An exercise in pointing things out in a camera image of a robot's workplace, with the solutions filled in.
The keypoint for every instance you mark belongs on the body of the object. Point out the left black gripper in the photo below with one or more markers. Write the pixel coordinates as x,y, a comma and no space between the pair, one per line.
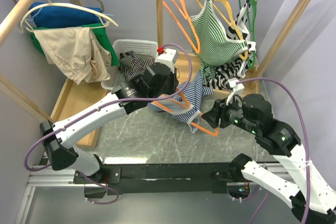
175,83

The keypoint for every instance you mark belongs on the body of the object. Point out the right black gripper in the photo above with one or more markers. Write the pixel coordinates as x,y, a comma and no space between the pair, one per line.
218,109

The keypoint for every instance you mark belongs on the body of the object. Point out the blue white striped tank top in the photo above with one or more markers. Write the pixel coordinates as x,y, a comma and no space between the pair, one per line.
195,90

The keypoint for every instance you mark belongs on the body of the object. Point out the dark striped tank top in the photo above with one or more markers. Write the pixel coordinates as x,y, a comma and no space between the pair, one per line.
133,64

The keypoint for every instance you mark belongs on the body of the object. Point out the green white striped tank top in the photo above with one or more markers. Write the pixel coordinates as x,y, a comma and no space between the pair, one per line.
216,48

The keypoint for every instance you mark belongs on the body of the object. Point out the yellow hanger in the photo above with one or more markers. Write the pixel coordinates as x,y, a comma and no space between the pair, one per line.
224,12

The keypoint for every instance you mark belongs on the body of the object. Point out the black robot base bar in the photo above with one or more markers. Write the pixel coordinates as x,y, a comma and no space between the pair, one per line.
219,178

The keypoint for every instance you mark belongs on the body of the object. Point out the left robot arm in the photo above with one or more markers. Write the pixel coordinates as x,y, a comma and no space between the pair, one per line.
124,99

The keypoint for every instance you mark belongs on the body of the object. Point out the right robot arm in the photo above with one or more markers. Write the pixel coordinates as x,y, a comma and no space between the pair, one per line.
308,195

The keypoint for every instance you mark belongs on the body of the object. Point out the cream white hanger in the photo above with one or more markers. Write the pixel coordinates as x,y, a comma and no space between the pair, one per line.
25,26

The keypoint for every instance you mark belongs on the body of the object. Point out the green hanger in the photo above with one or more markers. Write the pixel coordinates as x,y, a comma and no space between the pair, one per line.
251,17

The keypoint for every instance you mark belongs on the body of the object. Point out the right wooden clothes rack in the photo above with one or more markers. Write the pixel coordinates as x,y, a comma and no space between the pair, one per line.
251,86

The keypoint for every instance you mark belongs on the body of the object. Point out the wooden clothes rack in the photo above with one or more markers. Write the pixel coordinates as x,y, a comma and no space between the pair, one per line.
29,85
251,86

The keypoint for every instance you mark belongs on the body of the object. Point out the black white zebra garment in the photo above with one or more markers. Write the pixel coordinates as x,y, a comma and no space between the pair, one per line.
237,67

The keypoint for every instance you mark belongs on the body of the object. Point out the white perforated plastic basket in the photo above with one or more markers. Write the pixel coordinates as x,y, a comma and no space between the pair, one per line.
144,47

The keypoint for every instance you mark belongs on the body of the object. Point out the green garment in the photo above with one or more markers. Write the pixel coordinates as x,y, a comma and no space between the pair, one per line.
101,36

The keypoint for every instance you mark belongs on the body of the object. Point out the left wooden clothes rack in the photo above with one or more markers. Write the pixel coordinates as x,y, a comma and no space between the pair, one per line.
29,85

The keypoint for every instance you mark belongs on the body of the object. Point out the beige cloth garment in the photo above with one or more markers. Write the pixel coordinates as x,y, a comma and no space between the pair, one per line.
76,52

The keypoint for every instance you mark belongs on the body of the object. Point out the blue folded garment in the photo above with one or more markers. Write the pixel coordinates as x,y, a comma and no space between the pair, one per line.
60,17

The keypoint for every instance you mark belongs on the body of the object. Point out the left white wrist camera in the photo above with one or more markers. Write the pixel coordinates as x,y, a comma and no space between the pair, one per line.
168,57

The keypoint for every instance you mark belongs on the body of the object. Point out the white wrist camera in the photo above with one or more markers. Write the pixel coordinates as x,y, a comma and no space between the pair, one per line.
235,88
168,57

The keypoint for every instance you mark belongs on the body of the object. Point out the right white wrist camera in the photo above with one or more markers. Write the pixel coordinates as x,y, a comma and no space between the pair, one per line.
235,88

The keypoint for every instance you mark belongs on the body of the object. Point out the aluminium rail frame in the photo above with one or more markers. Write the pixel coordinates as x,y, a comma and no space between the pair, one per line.
46,178

